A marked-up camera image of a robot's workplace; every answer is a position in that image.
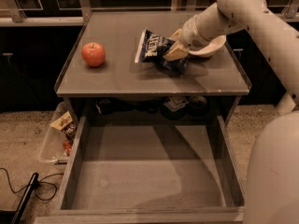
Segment black device on floor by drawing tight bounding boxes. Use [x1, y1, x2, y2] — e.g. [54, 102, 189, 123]
[0, 173, 39, 224]

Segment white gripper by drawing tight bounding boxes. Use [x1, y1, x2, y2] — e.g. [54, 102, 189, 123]
[163, 15, 209, 62]

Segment white paper bowl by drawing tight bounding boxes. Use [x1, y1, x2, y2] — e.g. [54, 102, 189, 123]
[188, 35, 226, 58]

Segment brown snack bag in bin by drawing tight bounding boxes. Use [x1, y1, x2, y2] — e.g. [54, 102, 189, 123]
[50, 111, 77, 140]

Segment grey cabinet counter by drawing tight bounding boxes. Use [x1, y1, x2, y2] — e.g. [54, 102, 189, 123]
[55, 11, 250, 104]

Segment black cable on floor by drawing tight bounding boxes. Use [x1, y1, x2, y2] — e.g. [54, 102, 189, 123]
[0, 167, 64, 203]

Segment blue Kettle chip bag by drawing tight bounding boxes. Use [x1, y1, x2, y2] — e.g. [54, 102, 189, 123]
[135, 29, 188, 75]

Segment items behind drawer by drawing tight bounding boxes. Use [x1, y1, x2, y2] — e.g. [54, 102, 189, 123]
[95, 96, 209, 120]

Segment open grey top drawer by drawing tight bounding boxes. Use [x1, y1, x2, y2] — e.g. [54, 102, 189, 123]
[35, 117, 245, 224]

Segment clear plastic storage bin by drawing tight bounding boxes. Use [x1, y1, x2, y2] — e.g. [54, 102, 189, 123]
[37, 102, 68, 168]

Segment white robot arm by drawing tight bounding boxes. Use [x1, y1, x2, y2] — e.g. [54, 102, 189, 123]
[164, 0, 299, 224]

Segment white railing frame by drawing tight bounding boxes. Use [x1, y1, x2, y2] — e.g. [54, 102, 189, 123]
[0, 0, 299, 28]

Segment red apple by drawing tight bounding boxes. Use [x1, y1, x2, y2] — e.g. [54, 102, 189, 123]
[81, 42, 106, 67]

